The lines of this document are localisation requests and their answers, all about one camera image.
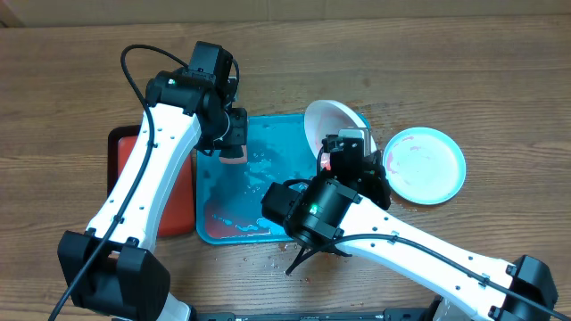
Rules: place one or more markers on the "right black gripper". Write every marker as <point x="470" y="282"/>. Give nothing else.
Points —
<point x="383" y="181"/>

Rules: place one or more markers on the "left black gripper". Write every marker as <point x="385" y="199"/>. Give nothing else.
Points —
<point x="237" y="135"/>

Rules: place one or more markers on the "light blue plate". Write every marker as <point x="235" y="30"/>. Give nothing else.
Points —
<point x="424" y="166"/>

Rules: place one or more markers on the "white plate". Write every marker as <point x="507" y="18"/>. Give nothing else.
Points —
<point x="325" y="117"/>

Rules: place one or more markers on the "red sponge with dark back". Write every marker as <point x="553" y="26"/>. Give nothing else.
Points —
<point x="234" y="155"/>

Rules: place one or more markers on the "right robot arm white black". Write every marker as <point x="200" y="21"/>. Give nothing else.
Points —
<point x="344" y="211"/>

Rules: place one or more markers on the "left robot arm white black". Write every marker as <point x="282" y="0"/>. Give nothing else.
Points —
<point x="110" y="268"/>

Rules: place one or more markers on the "teal plastic tray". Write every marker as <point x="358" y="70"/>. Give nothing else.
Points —
<point x="228" y="196"/>

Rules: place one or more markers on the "red tray with black rim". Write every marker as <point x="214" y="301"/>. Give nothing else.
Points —
<point x="178" y="217"/>

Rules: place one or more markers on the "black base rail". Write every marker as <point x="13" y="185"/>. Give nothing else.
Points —
<point x="397" y="314"/>

